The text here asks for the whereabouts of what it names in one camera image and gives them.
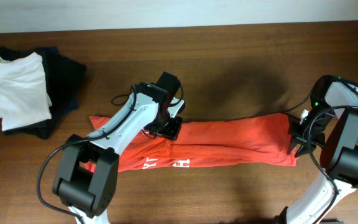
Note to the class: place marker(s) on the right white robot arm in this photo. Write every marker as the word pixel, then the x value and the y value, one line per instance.
pixel 328 133

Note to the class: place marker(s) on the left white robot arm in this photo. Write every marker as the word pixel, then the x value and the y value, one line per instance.
pixel 87 172

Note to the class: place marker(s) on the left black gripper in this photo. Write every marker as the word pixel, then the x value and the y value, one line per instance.
pixel 169 131

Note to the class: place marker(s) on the black folded garment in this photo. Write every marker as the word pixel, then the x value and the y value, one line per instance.
pixel 64 77

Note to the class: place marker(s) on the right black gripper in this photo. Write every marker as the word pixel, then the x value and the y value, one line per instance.
pixel 304 139

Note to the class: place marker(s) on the orange t-shirt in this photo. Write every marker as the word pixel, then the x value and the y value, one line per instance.
pixel 262 139

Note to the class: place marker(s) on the white folded t-shirt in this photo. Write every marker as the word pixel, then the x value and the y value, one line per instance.
pixel 23 92

